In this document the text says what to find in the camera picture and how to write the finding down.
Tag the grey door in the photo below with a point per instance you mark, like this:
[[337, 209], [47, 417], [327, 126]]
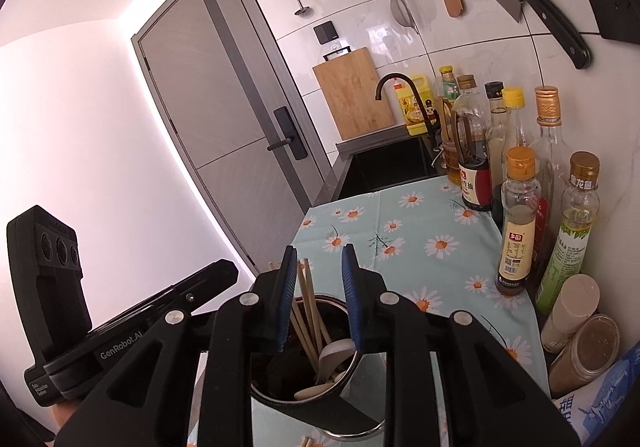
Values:
[[200, 102]]

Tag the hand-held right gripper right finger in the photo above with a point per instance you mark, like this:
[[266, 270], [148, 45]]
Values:
[[352, 299]]

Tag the white capped spice shaker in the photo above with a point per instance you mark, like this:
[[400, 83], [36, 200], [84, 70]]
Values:
[[575, 302]]

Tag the bamboo cutting board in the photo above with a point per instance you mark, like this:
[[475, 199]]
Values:
[[355, 97]]

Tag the yellow plastic bottle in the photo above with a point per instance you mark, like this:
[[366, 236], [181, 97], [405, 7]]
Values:
[[412, 112]]

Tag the black sink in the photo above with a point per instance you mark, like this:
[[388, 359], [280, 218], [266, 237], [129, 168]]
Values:
[[385, 167]]

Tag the black faucet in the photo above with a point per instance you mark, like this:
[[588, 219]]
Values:
[[400, 76]]

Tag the pile of wooden chopsticks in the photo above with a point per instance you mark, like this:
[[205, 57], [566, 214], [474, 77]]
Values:
[[302, 277]]

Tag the clear bottle with yellow cap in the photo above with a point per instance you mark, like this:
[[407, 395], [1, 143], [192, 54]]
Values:
[[514, 99]]

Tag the white blue salt bag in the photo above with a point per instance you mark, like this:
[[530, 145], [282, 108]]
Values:
[[605, 402]]

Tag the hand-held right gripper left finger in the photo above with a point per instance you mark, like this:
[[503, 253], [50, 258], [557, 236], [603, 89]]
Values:
[[285, 299]]

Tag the black wall switch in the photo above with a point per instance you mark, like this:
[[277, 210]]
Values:
[[326, 32]]

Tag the white ceramic spoon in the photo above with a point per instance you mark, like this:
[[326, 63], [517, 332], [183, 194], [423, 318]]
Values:
[[335, 354]]

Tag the daisy print tablecloth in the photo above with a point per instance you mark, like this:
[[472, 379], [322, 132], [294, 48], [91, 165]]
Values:
[[425, 277]]

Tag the green label gold cap bottle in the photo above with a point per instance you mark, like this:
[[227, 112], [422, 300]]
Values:
[[570, 247]]

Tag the brown powder spice jar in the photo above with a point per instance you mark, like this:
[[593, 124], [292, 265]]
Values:
[[585, 357]]

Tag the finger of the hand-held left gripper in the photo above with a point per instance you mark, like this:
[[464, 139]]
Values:
[[200, 284]]

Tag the clear bottle with black cap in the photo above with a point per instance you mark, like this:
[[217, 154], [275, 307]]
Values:
[[495, 127]]

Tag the person's left hand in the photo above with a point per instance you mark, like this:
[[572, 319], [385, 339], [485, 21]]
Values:
[[67, 412]]

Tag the soy sauce bottle red label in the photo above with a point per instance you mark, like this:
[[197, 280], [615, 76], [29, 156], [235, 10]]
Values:
[[475, 187]]

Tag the tall bottle with gold cap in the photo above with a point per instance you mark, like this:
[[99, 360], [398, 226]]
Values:
[[546, 127]]

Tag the black steel-rimmed utensil holder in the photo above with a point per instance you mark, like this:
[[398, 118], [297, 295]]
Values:
[[320, 419]]

